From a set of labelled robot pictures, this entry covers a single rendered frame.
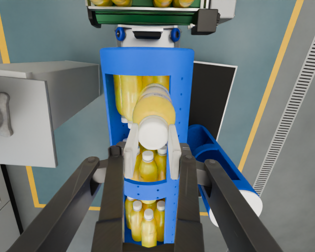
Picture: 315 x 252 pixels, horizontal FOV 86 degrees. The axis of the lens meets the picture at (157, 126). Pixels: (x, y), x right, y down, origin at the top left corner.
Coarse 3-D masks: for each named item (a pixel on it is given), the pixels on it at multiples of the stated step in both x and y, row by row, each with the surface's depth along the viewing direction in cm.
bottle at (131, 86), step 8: (120, 80) 52; (128, 80) 51; (136, 80) 51; (120, 88) 54; (128, 88) 51; (136, 88) 52; (128, 96) 52; (136, 96) 53; (128, 104) 53; (128, 112) 55; (128, 120) 58
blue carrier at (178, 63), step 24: (120, 48) 40; (144, 48) 39; (168, 48) 40; (120, 72) 42; (144, 72) 41; (168, 72) 42; (120, 120) 68; (168, 168) 54; (144, 192) 55; (168, 192) 58; (168, 216) 63; (168, 240) 68
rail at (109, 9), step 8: (88, 8) 57; (96, 8) 57; (104, 8) 57; (112, 8) 57; (120, 8) 57; (128, 8) 57; (136, 8) 57; (144, 8) 57; (152, 8) 57; (160, 8) 58; (168, 8) 58; (176, 8) 58; (184, 8) 58; (192, 8) 58
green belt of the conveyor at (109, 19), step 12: (132, 0) 63; (144, 0) 63; (96, 12) 64; (108, 12) 64; (120, 12) 64; (132, 12) 64; (144, 12) 65; (156, 12) 65; (168, 12) 65; (180, 12) 65; (144, 24) 69; (156, 24) 69; (168, 24) 69; (180, 24) 69
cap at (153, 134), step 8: (144, 120) 22; (152, 120) 21; (160, 120) 21; (144, 128) 20; (152, 128) 20; (160, 128) 20; (144, 136) 21; (152, 136) 21; (160, 136) 21; (144, 144) 21; (152, 144) 21; (160, 144) 21
